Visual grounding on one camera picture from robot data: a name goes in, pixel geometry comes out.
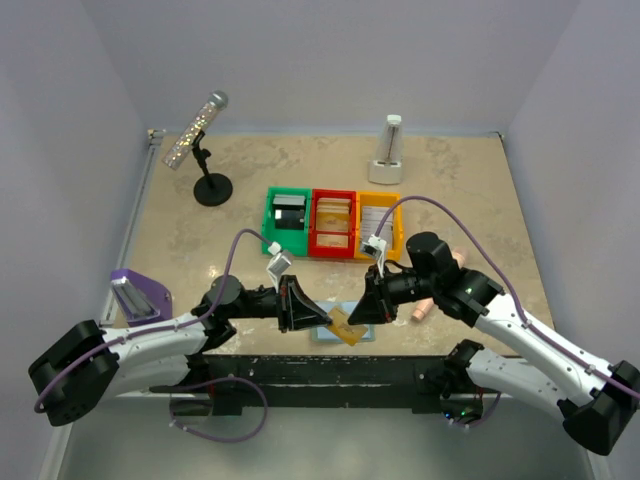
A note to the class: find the black VIP card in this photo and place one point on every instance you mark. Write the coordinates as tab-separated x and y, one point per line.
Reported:
289	219

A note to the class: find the glitter silver microphone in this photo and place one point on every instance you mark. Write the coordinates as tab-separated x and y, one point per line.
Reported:
207	113

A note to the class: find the black microphone stand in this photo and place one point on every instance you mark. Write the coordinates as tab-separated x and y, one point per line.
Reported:
212	189

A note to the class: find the silver cards stack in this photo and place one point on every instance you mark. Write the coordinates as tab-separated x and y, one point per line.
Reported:
371	217

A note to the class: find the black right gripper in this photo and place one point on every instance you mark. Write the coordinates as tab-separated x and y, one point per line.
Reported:
377	305

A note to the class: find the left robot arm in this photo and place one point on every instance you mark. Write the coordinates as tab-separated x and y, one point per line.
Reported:
89	363

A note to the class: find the white metronome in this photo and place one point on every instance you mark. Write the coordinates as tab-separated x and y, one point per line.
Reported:
386	165

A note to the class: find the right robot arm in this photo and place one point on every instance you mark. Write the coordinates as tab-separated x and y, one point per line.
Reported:
593	398

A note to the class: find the purple bracket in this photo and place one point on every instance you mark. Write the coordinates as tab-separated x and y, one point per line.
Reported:
141	299

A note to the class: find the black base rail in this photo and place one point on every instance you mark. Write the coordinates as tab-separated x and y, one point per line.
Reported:
422	384

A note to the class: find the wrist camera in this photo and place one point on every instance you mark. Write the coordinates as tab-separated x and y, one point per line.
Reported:
375	247
281	260

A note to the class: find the gold VIP card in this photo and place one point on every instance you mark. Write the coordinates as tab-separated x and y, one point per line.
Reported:
332	240
339	326

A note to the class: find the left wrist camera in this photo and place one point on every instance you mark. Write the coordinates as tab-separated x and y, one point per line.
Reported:
281	260

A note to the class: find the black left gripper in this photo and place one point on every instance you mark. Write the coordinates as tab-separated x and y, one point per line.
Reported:
295	311

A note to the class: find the teal leather card holder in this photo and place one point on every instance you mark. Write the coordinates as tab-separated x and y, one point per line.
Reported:
323	335

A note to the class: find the red plastic bin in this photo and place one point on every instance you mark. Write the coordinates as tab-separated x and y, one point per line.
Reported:
313	249

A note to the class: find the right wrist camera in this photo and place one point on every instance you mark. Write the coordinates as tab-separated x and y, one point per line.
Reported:
375	247

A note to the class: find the pink microphone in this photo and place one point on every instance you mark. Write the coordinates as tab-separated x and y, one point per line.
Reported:
424	306

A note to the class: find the yellow plastic bin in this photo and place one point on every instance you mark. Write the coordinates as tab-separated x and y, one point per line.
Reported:
384	199

